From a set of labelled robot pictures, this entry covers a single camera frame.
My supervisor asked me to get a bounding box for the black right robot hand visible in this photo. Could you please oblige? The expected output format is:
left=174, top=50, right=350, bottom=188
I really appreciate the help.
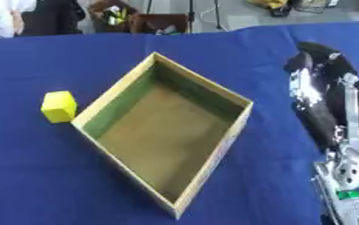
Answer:
left=282, top=41, right=359, bottom=155

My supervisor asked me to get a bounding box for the tan cardboard box green inside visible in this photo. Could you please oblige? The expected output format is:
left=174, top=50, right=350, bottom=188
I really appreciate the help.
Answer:
left=69, top=51, right=255, bottom=220

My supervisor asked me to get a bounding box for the brown open box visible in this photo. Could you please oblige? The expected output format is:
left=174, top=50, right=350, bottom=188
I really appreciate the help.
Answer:
left=130, top=12, right=190, bottom=36

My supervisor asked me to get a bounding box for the yellow and black device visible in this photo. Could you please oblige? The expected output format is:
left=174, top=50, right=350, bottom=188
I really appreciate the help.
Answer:
left=247, top=0, right=293, bottom=18

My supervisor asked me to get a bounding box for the black tripod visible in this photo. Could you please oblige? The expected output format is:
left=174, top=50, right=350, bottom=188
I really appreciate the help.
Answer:
left=143, top=0, right=230, bottom=33

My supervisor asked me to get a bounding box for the brown bag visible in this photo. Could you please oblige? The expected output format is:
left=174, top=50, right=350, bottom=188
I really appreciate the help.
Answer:
left=87, top=0, right=140, bottom=33

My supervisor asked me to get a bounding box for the yellow block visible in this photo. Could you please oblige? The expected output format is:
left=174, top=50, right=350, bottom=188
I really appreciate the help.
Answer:
left=39, top=91, right=80, bottom=124

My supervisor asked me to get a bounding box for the person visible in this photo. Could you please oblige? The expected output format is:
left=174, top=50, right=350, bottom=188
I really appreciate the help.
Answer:
left=0, top=0, right=38, bottom=40

